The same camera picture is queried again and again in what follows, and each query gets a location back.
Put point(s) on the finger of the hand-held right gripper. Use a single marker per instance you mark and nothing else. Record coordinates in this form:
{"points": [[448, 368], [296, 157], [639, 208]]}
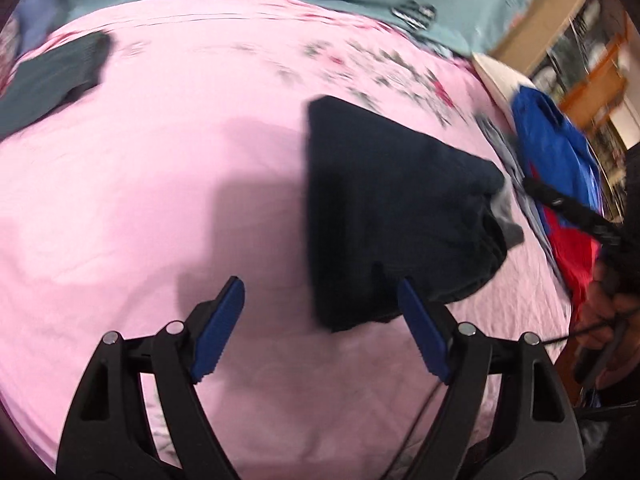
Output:
{"points": [[570, 207]]}

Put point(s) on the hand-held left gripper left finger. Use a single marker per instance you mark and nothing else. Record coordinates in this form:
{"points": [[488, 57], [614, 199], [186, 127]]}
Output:
{"points": [[220, 330]]}

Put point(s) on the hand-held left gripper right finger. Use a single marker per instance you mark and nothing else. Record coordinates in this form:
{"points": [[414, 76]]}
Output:
{"points": [[425, 332]]}

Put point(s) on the dark navy pants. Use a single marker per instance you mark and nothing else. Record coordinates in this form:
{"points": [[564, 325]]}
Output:
{"points": [[390, 210]]}

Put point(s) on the person's right hand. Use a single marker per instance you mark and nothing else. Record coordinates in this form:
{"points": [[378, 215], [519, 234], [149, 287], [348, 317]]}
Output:
{"points": [[630, 340]]}

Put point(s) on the blue and red jacket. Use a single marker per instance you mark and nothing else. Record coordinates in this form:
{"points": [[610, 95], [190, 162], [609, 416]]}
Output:
{"points": [[555, 155]]}

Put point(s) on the grey garment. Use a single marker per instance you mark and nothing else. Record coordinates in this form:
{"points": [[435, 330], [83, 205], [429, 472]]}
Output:
{"points": [[515, 160]]}

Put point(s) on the pink floral bed sheet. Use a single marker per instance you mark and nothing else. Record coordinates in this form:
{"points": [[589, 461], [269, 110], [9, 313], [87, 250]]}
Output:
{"points": [[150, 200]]}

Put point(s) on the white quilted pillow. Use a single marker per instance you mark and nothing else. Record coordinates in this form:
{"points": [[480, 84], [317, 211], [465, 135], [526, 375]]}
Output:
{"points": [[500, 77]]}

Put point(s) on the display shelf with plates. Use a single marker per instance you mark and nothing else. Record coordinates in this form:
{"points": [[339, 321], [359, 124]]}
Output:
{"points": [[595, 60]]}

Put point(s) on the wooden bed headboard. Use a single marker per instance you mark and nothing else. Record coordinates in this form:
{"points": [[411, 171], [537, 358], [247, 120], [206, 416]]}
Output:
{"points": [[540, 15]]}

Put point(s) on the dark teal folded cloth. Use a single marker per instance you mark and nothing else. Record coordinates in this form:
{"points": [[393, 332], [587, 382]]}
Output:
{"points": [[50, 75]]}

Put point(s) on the red floral pillow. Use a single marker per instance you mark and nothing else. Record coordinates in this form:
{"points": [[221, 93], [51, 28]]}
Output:
{"points": [[7, 55]]}

